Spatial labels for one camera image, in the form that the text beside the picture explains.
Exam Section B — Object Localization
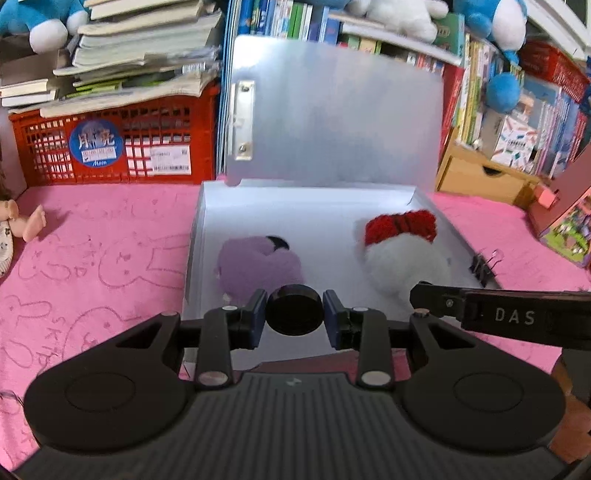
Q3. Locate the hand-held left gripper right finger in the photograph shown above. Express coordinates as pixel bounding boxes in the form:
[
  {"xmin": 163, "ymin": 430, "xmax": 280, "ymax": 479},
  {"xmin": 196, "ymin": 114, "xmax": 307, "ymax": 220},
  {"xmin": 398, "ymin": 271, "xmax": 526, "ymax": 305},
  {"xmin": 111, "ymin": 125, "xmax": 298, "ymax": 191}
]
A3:
[{"xmin": 322, "ymin": 290, "xmax": 498, "ymax": 387}]

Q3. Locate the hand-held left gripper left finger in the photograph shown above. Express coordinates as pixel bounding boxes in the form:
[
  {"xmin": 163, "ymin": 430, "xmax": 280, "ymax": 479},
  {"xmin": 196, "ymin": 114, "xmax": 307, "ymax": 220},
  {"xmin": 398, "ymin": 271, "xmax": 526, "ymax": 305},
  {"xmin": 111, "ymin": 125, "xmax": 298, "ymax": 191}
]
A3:
[{"xmin": 92, "ymin": 290, "xmax": 269, "ymax": 387}]

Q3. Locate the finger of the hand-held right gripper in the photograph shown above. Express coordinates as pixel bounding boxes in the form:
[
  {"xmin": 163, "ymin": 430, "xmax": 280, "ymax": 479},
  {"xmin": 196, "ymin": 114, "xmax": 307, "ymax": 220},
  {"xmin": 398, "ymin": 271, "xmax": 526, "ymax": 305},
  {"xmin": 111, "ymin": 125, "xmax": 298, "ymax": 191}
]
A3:
[{"xmin": 410, "ymin": 281, "xmax": 467, "ymax": 320}]

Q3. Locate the white fluffy ball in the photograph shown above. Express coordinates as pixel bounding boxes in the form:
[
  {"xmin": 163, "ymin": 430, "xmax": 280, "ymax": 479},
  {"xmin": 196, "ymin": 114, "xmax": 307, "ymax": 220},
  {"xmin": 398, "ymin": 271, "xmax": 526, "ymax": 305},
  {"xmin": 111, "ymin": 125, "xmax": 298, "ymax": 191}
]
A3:
[{"xmin": 353, "ymin": 217, "xmax": 454, "ymax": 297}]

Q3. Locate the purple fluffy ball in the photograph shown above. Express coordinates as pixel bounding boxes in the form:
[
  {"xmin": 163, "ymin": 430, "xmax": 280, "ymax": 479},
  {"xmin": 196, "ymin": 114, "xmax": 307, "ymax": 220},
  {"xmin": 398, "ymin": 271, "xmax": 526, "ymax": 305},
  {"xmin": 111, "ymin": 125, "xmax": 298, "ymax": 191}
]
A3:
[{"xmin": 216, "ymin": 235, "xmax": 306, "ymax": 302}]

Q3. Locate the red knitted pouch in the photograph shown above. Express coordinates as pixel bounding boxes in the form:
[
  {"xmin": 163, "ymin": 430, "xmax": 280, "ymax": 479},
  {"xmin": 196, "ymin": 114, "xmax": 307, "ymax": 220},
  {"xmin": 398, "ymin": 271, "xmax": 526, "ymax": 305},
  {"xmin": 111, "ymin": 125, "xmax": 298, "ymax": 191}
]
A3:
[{"xmin": 364, "ymin": 210, "xmax": 438, "ymax": 246}]

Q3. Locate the translucent plastic file box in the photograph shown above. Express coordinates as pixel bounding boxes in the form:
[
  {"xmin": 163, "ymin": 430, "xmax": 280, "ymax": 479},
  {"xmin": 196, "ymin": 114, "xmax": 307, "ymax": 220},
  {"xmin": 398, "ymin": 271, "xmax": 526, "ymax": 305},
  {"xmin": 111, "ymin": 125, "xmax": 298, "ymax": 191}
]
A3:
[{"xmin": 182, "ymin": 34, "xmax": 504, "ymax": 365}]

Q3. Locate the black binder clip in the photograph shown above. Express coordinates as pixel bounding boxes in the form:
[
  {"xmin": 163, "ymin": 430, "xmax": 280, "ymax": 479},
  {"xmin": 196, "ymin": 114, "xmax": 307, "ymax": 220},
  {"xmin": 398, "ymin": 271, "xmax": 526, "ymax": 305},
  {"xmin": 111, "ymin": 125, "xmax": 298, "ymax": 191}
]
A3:
[{"xmin": 468, "ymin": 248, "xmax": 505, "ymax": 287}]

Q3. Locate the pink triangular miniature house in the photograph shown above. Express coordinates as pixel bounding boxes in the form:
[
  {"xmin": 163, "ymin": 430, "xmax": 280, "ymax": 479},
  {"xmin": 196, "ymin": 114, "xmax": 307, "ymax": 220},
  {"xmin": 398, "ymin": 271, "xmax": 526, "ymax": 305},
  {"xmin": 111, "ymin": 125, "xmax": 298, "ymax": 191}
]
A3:
[{"xmin": 526, "ymin": 143, "xmax": 591, "ymax": 269}]

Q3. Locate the wooden drawer organizer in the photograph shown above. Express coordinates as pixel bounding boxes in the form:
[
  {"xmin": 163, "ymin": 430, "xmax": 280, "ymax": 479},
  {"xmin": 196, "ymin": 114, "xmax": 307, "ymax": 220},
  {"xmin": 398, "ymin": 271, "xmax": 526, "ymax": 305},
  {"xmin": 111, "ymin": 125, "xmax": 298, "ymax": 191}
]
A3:
[{"xmin": 435, "ymin": 138, "xmax": 541, "ymax": 209}]

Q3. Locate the pink bunny print blanket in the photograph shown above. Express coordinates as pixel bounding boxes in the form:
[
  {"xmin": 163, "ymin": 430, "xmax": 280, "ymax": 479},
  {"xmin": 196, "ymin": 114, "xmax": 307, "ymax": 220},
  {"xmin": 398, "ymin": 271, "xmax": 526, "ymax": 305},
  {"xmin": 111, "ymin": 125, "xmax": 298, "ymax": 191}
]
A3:
[{"xmin": 0, "ymin": 182, "xmax": 591, "ymax": 468}]

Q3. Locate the white printed cardboard box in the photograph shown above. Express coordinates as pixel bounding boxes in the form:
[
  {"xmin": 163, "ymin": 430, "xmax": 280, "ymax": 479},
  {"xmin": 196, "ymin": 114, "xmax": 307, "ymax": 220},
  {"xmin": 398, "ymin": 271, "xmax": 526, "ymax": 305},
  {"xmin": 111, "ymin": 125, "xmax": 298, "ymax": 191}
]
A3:
[{"xmin": 492, "ymin": 113, "xmax": 541, "ymax": 174}]

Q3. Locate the shelf of picture books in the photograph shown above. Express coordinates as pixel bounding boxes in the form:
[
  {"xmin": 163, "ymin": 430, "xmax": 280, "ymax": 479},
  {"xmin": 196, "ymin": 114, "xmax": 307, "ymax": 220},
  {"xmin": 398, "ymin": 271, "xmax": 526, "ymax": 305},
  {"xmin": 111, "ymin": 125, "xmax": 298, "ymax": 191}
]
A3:
[{"xmin": 442, "ymin": 32, "xmax": 591, "ymax": 182}]

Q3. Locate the blue and white plush toy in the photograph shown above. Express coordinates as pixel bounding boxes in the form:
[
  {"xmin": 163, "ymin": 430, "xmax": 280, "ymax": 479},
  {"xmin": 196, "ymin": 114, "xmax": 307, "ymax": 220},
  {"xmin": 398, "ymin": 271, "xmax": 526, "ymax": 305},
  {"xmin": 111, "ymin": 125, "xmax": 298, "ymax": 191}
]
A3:
[
  {"xmin": 452, "ymin": 0, "xmax": 530, "ymax": 114},
  {"xmin": 0, "ymin": 0, "xmax": 91, "ymax": 54}
]

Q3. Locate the brown-haired baby doll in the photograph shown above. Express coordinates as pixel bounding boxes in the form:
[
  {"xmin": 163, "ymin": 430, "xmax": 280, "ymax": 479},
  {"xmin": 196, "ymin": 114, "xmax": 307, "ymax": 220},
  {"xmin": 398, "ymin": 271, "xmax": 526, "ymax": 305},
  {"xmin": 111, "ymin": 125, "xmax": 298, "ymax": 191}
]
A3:
[{"xmin": 0, "ymin": 185, "xmax": 47, "ymax": 278}]

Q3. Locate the red mesh basket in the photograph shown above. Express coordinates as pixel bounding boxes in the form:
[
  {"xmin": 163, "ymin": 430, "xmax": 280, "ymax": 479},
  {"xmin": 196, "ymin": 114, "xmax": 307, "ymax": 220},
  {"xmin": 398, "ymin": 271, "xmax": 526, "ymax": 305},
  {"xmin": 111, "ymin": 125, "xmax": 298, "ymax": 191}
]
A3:
[{"xmin": 519, "ymin": 39, "xmax": 591, "ymax": 105}]

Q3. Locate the red plastic crate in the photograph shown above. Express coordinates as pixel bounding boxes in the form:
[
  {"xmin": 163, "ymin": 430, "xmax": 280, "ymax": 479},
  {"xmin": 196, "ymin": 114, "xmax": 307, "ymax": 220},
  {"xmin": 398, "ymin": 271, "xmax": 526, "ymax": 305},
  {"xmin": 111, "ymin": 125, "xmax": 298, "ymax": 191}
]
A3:
[{"xmin": 8, "ymin": 83, "xmax": 221, "ymax": 186}]

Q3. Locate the stack of worn books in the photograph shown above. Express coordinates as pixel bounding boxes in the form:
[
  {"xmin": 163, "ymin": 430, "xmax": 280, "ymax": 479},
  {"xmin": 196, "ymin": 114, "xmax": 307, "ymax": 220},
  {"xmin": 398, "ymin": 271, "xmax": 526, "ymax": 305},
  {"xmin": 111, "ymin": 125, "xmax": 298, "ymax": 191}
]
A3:
[{"xmin": 0, "ymin": 0, "xmax": 225, "ymax": 120}]

